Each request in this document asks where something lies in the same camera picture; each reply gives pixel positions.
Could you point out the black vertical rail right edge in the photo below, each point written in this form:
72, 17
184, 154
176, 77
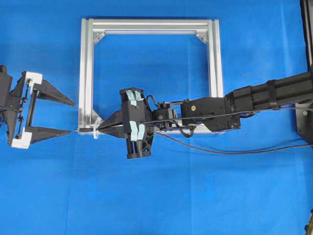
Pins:
307, 19

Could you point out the silver aluminium extrusion frame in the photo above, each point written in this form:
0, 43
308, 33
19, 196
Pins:
93, 30

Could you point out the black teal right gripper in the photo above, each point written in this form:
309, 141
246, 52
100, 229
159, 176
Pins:
134, 115

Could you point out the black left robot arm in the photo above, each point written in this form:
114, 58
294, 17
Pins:
28, 111

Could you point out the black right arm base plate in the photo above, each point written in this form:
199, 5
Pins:
304, 121

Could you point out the yellow black object bottom right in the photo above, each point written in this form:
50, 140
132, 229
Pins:
309, 226

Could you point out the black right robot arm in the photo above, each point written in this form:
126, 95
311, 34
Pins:
219, 114

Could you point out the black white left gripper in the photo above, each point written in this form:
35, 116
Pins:
11, 106

